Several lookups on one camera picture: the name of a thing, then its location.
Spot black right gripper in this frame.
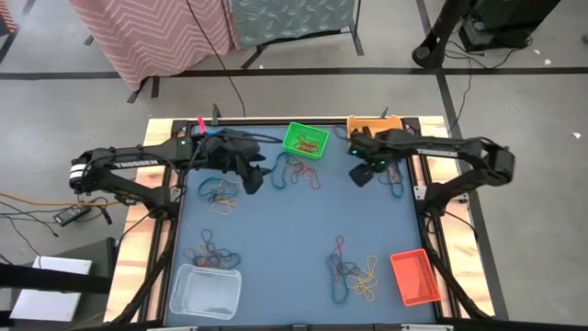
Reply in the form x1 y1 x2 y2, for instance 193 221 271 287
347 128 405 188

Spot black hanging cable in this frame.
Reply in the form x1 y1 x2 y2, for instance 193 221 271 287
185 0 247 119

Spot black power adapter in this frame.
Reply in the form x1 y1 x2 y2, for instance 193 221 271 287
53 205 92 228

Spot white flat panel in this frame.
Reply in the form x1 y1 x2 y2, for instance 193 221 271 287
9 256 93 323

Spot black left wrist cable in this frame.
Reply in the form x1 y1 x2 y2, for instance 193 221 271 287
215 131 285 144

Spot red orange plastic basket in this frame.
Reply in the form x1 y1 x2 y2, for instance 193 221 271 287
389 247 442 307

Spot blue grey table mat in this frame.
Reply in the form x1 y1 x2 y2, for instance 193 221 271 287
164 122 437 326

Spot pink chevron cloth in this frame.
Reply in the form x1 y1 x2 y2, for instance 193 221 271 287
67 0 240 93

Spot yellow bands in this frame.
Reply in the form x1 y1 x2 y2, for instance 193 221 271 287
293 139 322 155

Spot yellow orange plastic basket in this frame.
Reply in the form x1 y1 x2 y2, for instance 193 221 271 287
345 114 404 139

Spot rubber band pile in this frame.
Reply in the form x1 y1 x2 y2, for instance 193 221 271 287
275 154 304 185
192 250 243 270

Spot clear plastic container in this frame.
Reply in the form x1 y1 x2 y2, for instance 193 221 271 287
168 262 243 322

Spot black aluminium table frame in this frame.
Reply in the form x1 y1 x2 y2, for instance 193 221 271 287
109 115 511 331

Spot black side table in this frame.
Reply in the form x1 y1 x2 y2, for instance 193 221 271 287
0 236 119 331

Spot black strap bar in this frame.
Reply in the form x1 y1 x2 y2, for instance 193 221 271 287
0 262 114 295

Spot green leaf-print cloth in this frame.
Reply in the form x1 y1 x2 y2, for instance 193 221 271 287
228 0 358 49

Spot green plastic basket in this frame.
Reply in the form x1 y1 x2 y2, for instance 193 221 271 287
280 120 330 161

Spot black equipment box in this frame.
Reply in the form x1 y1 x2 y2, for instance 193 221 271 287
458 0 562 52

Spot black metal cloth rack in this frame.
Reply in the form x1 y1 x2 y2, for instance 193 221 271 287
241 0 366 70
84 35 161 105

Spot red striped object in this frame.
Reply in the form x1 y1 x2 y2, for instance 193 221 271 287
0 0 19 36

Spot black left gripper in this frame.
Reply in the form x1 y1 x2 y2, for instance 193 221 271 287
204 129 272 196

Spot black stand post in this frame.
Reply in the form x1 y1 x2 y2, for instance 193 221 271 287
412 0 479 70

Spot orange floor cable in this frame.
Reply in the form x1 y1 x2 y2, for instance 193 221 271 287
0 191 120 208

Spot black floor cable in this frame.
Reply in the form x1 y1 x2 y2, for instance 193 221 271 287
443 39 534 134

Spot dark navy rubber band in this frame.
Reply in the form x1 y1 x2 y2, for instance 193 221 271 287
339 259 363 278
199 228 215 253

